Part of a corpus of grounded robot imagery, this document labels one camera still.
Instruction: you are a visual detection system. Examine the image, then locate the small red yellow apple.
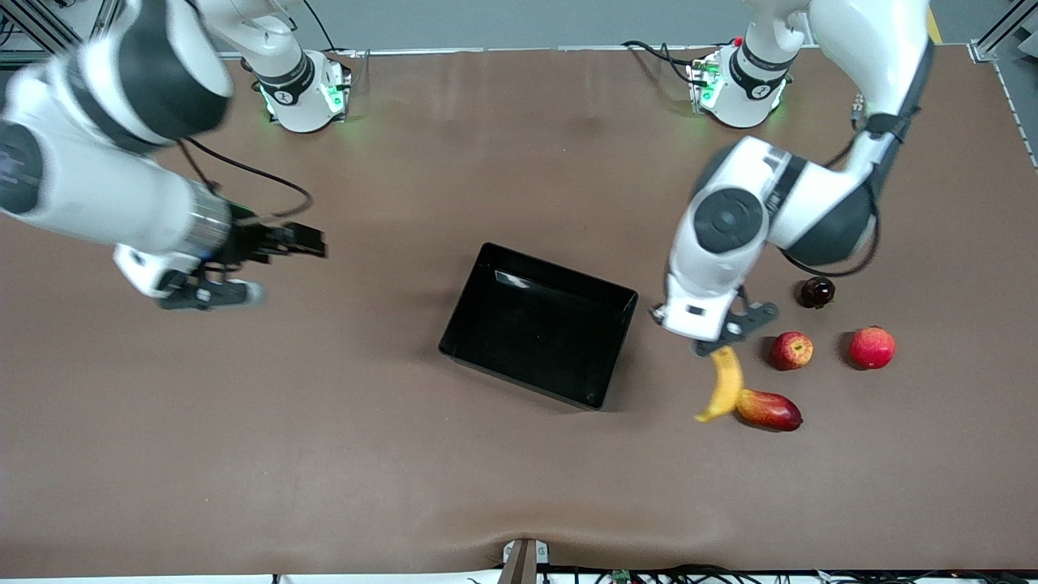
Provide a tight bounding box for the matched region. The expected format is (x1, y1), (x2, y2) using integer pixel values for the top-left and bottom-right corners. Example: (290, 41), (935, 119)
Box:
(770, 331), (814, 371)

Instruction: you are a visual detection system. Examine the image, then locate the yellow banana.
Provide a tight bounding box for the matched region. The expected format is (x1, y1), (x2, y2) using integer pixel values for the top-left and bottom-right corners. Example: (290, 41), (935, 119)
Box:
(695, 346), (744, 423)

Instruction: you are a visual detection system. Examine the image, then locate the black plastic box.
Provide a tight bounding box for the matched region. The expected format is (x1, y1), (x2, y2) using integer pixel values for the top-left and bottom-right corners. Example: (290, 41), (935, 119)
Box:
(439, 242), (639, 411)

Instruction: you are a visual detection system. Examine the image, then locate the dark purple plum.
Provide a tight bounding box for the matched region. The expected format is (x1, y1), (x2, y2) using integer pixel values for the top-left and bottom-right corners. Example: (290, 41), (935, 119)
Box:
(799, 276), (837, 310)

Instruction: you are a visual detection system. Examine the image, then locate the red yellow mango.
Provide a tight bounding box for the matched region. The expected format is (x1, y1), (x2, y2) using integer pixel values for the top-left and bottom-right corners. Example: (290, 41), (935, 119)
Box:
(735, 389), (804, 432)

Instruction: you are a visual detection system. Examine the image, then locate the round red apple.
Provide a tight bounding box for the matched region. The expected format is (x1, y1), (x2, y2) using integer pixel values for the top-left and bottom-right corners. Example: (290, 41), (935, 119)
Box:
(848, 325), (897, 371)

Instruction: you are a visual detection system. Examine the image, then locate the brown table mat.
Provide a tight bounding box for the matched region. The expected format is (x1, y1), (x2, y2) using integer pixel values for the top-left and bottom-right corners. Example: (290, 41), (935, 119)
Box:
(0, 45), (1038, 578)

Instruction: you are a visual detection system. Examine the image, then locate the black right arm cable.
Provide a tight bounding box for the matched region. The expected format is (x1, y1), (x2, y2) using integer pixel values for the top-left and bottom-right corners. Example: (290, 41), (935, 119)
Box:
(177, 136), (315, 228)

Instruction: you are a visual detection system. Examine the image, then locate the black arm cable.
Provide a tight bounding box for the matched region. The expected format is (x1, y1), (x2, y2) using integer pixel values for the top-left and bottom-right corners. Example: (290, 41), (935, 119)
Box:
(780, 93), (885, 279)
(177, 136), (315, 228)

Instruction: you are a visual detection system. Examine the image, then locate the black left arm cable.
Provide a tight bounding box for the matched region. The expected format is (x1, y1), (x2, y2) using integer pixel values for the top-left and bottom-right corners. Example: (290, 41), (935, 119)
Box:
(780, 93), (885, 279)

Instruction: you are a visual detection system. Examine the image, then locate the black base cable bundle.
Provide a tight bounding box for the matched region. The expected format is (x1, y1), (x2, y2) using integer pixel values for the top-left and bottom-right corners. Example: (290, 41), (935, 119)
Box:
(623, 39), (700, 86)

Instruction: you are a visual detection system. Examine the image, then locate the aluminium frame profile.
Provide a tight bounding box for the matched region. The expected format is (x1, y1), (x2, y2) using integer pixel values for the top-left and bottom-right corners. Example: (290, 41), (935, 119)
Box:
(969, 0), (1038, 167)
(0, 0), (122, 62)

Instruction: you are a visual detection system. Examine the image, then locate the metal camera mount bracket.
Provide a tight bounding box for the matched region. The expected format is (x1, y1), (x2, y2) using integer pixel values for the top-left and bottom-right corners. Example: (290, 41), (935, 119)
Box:
(501, 538), (551, 584)

